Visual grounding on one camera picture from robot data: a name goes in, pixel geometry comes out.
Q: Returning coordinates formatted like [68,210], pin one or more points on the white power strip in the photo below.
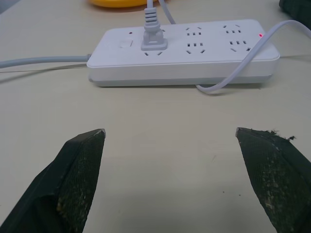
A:
[184,52]

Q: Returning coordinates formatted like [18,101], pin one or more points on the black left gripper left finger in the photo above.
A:
[73,184]

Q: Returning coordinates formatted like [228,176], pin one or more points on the grey power plug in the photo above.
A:
[151,31]

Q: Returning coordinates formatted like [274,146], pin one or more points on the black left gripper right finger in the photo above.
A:
[274,179]

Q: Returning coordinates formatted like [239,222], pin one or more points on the yellow round object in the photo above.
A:
[119,2]

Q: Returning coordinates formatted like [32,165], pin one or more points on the dark object at table edge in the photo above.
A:
[295,11]

